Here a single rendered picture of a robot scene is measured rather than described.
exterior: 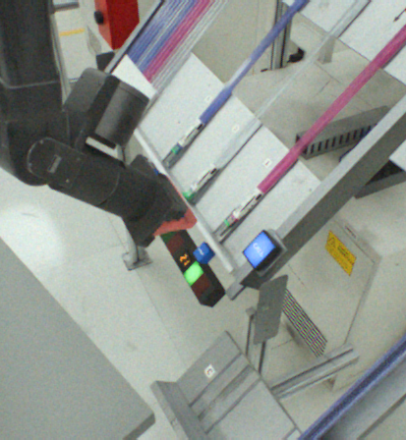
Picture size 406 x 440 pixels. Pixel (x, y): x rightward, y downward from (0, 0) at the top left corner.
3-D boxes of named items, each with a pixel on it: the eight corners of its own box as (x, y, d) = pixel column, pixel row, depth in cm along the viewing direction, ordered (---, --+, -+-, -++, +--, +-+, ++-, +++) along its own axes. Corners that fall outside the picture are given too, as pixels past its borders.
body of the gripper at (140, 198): (149, 157, 62) (103, 132, 57) (185, 209, 56) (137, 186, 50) (117, 196, 64) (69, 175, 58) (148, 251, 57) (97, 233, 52)
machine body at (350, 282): (325, 404, 142) (380, 257, 98) (210, 236, 186) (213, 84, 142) (496, 316, 162) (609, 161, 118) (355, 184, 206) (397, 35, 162)
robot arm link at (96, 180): (29, 176, 52) (54, 193, 48) (60, 115, 52) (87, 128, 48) (84, 198, 57) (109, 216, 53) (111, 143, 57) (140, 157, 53)
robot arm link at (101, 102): (-28, 138, 48) (20, 169, 43) (28, 27, 48) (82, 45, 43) (69, 180, 58) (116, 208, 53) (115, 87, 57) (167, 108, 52)
